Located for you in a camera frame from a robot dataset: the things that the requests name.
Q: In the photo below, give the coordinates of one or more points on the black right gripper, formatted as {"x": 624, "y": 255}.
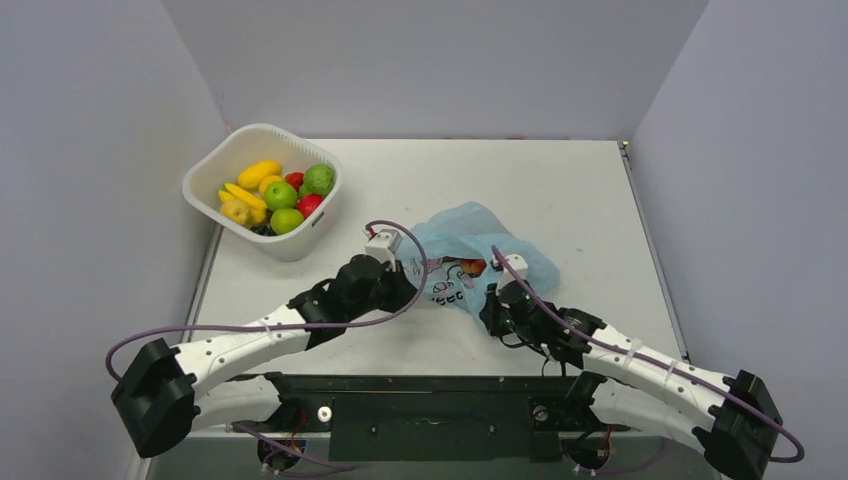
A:
{"x": 499, "y": 312}

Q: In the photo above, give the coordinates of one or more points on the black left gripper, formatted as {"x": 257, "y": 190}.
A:
{"x": 403, "y": 289}

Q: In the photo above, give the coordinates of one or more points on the light blue plastic bag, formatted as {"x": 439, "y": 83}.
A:
{"x": 468, "y": 231}

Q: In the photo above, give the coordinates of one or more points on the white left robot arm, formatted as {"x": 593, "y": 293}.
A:
{"x": 158, "y": 395}

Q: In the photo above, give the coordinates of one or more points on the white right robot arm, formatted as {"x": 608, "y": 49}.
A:
{"x": 731, "y": 420}

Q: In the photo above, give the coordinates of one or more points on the red fake fruit in bag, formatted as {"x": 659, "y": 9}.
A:
{"x": 473, "y": 268}

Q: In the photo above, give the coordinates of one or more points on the red fake apple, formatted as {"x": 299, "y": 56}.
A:
{"x": 308, "y": 204}

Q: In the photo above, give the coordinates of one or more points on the light green fake apple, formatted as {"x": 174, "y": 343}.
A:
{"x": 284, "y": 221}

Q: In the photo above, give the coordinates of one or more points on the red fake strawberry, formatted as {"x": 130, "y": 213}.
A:
{"x": 295, "y": 179}

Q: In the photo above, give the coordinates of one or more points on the yellow fake lemon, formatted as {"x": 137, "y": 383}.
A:
{"x": 266, "y": 182}

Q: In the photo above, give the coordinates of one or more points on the yellow fake pear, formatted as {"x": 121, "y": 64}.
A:
{"x": 237, "y": 211}

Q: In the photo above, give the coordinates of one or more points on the yellow fake mango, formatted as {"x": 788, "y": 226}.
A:
{"x": 251, "y": 177}

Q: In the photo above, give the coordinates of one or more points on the yellow fake banana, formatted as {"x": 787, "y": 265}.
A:
{"x": 232, "y": 191}

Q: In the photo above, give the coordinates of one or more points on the white plastic basket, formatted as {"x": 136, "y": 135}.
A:
{"x": 245, "y": 147}

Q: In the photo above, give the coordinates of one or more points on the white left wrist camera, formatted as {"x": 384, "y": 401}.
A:
{"x": 383, "y": 246}

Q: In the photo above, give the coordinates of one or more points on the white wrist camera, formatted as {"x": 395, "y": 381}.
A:
{"x": 383, "y": 246}
{"x": 513, "y": 268}

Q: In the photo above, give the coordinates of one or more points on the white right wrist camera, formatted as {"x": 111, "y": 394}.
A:
{"x": 513, "y": 268}

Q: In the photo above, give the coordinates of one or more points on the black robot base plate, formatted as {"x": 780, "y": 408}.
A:
{"x": 434, "y": 418}

